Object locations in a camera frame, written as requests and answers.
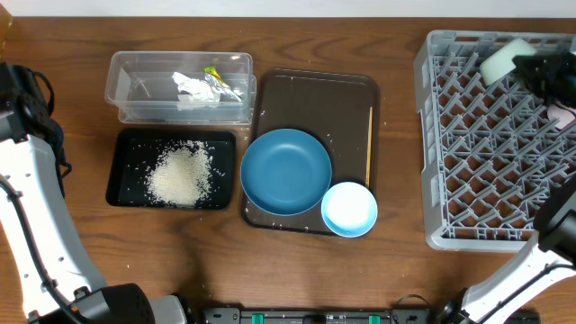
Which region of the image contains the yellow green snack wrapper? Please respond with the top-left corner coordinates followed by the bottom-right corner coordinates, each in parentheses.
top-left (203, 67), bottom-right (242, 102)

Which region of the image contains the black tray bin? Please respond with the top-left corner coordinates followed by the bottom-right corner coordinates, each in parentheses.
top-left (105, 128), bottom-right (236, 210)

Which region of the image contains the wooden chopstick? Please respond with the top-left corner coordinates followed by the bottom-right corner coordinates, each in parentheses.
top-left (365, 106), bottom-right (374, 188)

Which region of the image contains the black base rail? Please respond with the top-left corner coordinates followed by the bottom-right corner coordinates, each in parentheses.
top-left (202, 307), bottom-right (432, 324)

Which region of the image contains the light blue bowl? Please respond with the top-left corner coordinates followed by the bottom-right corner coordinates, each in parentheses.
top-left (320, 182), bottom-right (378, 239)

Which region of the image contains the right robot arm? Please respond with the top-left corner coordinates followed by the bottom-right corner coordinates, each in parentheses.
top-left (432, 52), bottom-right (575, 324)

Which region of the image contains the grey dishwasher rack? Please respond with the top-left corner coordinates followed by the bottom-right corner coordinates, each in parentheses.
top-left (414, 30), bottom-right (575, 253)

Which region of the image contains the clear plastic bin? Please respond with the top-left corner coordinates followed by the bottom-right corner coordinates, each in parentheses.
top-left (104, 51), bottom-right (257, 125)

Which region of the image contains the mint green bowl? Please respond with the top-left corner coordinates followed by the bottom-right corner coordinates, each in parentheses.
top-left (479, 39), bottom-right (536, 86)

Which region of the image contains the dark blue plate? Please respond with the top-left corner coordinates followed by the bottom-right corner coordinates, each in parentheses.
top-left (239, 129), bottom-right (332, 216)

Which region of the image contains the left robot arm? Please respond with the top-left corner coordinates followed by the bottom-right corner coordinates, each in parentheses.
top-left (1, 62), bottom-right (194, 323)

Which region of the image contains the pink cup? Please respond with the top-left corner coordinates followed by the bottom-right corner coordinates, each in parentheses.
top-left (547, 103), bottom-right (575, 130)

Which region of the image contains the brown serving tray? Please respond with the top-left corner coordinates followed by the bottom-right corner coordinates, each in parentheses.
top-left (241, 68), bottom-right (380, 235)

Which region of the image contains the white rice pile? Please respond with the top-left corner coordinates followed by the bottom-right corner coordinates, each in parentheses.
top-left (145, 140), bottom-right (212, 208)

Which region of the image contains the white tissue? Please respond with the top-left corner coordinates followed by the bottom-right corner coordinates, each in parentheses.
top-left (172, 72), bottom-right (221, 110)

